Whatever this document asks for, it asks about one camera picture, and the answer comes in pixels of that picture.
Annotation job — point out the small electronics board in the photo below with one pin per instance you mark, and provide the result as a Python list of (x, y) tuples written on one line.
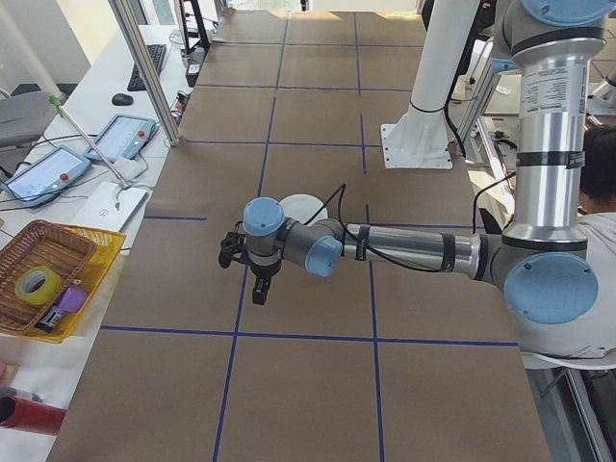
[(182, 97), (179, 113)]

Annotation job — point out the small purple object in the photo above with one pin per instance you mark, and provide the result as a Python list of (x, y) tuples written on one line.
[(71, 298)]

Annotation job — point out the long grabber stick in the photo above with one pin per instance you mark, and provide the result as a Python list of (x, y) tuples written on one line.
[(91, 144)]

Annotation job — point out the black computer box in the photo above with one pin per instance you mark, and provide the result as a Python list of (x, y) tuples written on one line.
[(195, 69)]

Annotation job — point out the white mounting bracket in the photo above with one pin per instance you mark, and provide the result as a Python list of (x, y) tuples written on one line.
[(433, 72)]

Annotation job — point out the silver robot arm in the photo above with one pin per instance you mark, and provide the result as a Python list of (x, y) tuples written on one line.
[(399, 245)]

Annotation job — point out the black computer mouse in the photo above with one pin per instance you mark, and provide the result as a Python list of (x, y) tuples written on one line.
[(122, 99)]

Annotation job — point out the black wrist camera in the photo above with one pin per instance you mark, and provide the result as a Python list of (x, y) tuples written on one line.
[(231, 250)]

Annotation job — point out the white laptop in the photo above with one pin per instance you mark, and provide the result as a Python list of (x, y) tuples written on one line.
[(106, 207)]

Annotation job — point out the yellow plastic bin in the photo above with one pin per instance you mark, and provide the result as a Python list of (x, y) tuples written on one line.
[(108, 250)]

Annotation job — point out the aluminium frame post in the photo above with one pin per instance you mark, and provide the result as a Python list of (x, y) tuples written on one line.
[(148, 72)]

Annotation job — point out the red cylinder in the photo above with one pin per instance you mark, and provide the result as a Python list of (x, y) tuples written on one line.
[(33, 415)]

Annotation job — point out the person in white shirt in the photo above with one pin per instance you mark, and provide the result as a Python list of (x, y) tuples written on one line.
[(599, 159)]

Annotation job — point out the light grey chair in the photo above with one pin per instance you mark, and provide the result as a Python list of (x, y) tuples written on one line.
[(24, 113)]

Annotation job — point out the yellow tape roll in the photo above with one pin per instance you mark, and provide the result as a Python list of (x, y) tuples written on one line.
[(48, 279)]

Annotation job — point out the white plate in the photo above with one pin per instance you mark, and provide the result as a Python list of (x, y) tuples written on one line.
[(300, 206)]

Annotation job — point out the brown wicker basket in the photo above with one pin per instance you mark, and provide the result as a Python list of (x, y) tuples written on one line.
[(43, 245)]

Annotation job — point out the blue teach pendant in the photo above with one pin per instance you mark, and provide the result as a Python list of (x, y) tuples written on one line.
[(120, 137), (43, 175)]

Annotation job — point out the small black device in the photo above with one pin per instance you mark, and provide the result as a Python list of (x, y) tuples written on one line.
[(48, 321)]

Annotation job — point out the black keyboard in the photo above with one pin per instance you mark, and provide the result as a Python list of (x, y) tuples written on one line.
[(146, 67)]

